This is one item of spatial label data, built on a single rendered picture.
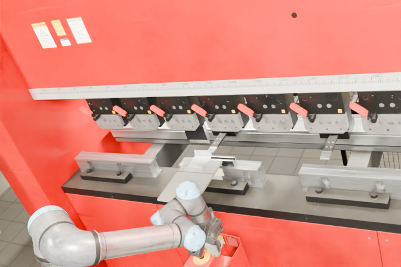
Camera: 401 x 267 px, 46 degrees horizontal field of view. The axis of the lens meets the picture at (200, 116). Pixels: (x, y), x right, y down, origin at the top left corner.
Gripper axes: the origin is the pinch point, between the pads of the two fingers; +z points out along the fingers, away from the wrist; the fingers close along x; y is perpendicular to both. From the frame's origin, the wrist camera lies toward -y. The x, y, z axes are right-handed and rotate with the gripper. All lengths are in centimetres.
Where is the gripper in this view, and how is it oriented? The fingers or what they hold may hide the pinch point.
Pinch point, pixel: (215, 255)
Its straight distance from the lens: 187.2
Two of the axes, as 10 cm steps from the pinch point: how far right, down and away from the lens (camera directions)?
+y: 4.6, -6.3, 6.2
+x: -8.2, -0.4, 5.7
